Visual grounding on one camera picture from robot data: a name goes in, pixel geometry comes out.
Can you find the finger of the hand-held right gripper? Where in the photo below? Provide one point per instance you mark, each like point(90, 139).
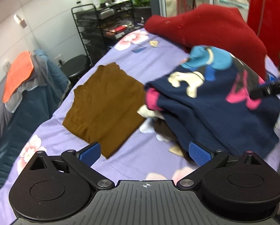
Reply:
point(268, 88)

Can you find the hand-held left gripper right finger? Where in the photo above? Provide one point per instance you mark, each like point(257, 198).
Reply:
point(199, 155)

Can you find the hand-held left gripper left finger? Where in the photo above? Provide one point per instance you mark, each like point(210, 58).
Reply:
point(90, 154)

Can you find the navy cartoon print shirt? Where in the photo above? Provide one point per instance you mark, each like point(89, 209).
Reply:
point(212, 103)

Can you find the purple floral bed sheet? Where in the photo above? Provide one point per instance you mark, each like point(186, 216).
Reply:
point(135, 159)

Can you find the brown garment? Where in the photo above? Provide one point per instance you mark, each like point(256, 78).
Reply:
point(104, 107)

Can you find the dark patterned cloth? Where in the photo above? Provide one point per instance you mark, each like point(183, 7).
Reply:
point(158, 124)

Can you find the red hanging cloth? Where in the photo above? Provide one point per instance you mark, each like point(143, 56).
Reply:
point(270, 16)

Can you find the teal cloth cover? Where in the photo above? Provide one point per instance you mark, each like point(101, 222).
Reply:
point(25, 112)

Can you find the red garment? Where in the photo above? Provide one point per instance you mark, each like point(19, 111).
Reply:
point(212, 28)

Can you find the black round stool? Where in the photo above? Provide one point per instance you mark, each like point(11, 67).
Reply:
point(76, 66)

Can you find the grey cloth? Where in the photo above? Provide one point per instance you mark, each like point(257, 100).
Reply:
point(34, 84)

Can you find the orange towel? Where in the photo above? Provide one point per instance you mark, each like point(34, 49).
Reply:
point(17, 75)

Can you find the green potted plant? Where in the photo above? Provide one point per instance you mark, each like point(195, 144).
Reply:
point(142, 1)

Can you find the wall socket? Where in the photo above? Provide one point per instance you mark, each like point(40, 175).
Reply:
point(59, 59)

